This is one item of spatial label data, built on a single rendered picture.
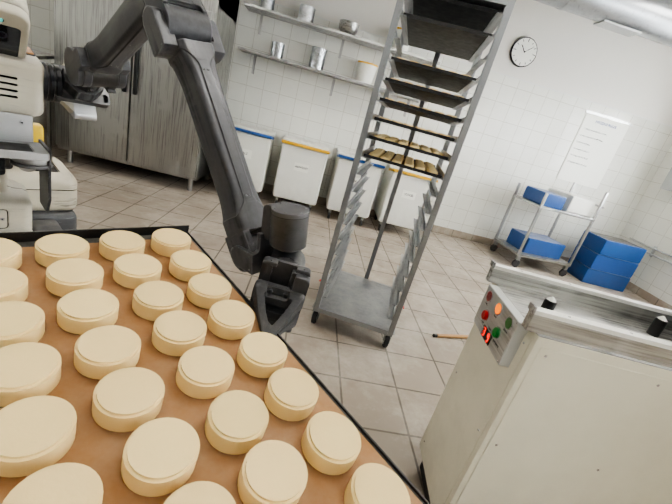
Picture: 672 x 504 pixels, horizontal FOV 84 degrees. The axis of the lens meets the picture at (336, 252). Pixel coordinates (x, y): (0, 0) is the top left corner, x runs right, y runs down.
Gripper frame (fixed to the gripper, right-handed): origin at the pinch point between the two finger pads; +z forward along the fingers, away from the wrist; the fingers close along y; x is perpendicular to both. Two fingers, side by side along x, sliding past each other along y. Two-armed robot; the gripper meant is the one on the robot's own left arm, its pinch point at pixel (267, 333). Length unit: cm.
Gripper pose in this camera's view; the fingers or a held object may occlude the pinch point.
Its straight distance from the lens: 45.3
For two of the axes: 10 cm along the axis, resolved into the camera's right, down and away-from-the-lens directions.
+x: -9.5, -2.9, -1.3
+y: -3.1, 8.6, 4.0
